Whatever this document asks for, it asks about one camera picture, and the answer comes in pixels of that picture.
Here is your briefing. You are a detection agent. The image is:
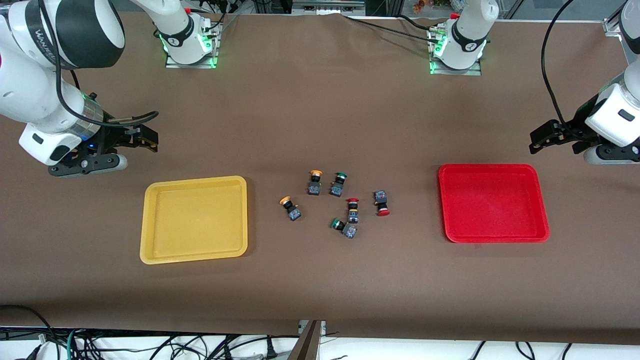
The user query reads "red plastic tray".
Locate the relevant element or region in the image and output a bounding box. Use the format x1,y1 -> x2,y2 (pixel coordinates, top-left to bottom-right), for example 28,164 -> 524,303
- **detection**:
438,163 -> 551,244

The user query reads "yellow plastic tray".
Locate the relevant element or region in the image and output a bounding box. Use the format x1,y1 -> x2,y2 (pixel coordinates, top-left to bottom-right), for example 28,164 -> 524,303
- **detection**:
139,175 -> 249,265

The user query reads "green push button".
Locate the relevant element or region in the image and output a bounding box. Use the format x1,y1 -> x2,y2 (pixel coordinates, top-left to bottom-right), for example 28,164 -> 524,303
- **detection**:
330,218 -> 358,240
329,172 -> 349,198

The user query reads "grey metal box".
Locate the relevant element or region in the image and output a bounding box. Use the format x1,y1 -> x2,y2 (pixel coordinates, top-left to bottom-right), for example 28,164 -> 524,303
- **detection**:
292,0 -> 367,14

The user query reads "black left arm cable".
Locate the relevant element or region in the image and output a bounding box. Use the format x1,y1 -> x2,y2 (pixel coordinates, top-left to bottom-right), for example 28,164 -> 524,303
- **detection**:
541,0 -> 577,127

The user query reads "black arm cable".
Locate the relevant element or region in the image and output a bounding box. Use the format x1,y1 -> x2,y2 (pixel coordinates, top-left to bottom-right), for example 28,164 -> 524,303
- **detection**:
37,0 -> 160,130
541,0 -> 577,127

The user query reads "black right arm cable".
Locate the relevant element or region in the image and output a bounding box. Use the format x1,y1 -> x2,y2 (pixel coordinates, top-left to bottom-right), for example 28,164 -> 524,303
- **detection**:
37,0 -> 160,130

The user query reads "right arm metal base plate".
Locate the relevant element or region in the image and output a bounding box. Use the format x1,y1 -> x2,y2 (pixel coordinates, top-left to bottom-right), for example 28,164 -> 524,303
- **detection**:
164,21 -> 222,70

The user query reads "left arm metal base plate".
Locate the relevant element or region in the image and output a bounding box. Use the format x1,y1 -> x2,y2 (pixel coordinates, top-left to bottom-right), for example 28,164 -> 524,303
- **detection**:
429,26 -> 484,77

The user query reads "aluminium frame extrusion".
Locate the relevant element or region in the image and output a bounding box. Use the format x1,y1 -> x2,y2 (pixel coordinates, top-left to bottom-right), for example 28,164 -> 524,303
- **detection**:
602,17 -> 627,37

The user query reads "short black table cable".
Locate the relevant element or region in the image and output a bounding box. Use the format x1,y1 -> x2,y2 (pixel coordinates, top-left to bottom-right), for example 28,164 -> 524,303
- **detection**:
398,13 -> 441,32

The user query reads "black looped floor cable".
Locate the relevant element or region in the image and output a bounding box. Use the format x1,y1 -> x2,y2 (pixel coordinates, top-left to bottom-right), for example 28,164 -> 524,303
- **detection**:
0,304 -> 55,346

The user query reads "long black table cable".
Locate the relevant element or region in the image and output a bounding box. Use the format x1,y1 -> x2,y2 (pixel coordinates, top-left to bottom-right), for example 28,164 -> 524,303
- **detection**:
342,13 -> 435,41

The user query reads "brown table support post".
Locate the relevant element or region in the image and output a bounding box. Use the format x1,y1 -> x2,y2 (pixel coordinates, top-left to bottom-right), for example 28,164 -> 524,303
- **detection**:
287,320 -> 327,360

